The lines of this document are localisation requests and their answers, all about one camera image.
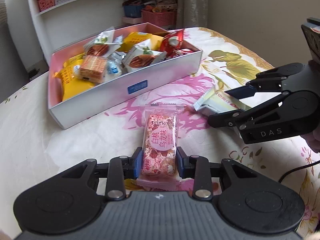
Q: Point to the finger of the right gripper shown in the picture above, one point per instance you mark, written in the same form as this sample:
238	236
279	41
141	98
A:
237	117
268	81

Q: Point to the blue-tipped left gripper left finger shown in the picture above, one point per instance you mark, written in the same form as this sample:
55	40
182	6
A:
119	169

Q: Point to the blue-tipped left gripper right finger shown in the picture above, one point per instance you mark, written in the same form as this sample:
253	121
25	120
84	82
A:
198	169

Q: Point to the white green snack packet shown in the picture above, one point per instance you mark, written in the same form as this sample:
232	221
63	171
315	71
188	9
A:
215	101

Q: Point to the pink nougat snack packet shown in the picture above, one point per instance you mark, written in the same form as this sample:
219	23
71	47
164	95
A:
159	170

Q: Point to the red candy snack packet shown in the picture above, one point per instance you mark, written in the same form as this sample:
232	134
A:
172	42

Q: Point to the orange wafer snack packet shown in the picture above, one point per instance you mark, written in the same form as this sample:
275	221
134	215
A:
93	68

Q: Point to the white pink snack box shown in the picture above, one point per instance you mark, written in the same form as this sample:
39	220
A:
106	95

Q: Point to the floral white tablecloth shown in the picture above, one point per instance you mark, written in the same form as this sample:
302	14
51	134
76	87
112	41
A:
159	192

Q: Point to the yellow cake snack packet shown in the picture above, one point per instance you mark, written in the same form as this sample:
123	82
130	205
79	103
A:
72	84

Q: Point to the blue white snack packet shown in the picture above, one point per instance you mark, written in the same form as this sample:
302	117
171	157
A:
114	66

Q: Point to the beige patterned curtain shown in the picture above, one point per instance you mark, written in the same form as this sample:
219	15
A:
192	13

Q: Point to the orange snack packet rear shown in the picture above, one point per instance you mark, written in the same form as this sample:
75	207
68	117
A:
138	40

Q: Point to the walnut snack packet lower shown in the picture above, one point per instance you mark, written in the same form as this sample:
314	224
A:
141	55

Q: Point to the walnut snack packet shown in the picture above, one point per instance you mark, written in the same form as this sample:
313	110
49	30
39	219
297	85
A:
104	44
141	55

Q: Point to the walnut snack packet upper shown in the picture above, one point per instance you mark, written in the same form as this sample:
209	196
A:
104	44

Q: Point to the pink plastic basket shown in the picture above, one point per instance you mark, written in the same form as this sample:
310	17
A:
159	18

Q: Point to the blue storage bin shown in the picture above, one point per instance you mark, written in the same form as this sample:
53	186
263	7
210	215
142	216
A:
133	11

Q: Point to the white bookshelf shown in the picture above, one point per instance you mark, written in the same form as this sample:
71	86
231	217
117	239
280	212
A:
73	21

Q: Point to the small pink shelf basket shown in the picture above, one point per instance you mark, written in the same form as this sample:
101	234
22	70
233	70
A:
45	4

